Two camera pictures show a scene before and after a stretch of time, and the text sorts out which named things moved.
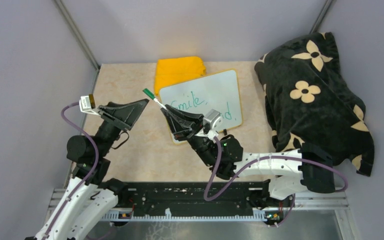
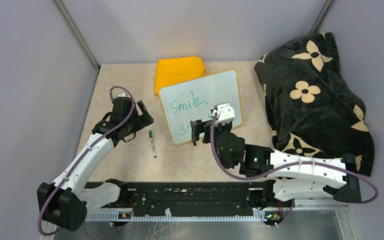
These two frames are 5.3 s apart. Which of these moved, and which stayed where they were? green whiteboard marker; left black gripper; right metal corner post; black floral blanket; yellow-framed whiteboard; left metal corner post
Moved: green whiteboard marker; left black gripper
Stayed: black floral blanket; left metal corner post; yellow-framed whiteboard; right metal corner post
